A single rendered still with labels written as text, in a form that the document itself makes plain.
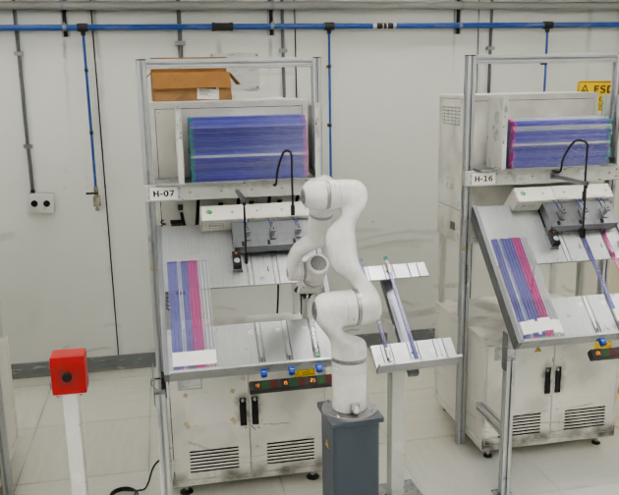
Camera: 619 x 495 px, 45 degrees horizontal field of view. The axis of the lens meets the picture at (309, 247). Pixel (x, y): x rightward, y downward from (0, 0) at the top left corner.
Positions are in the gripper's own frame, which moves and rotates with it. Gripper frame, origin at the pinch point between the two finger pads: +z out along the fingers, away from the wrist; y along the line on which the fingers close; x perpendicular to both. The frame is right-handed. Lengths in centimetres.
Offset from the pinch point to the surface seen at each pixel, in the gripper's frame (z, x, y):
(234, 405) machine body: 38, 35, 31
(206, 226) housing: 4, -36, 39
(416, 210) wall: 138, -106, -109
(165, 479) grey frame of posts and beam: 24, 65, 62
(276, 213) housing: 0.0, -38.4, 8.3
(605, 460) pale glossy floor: 55, 75, -144
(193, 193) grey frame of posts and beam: -4, -48, 44
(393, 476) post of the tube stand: 37, 73, -34
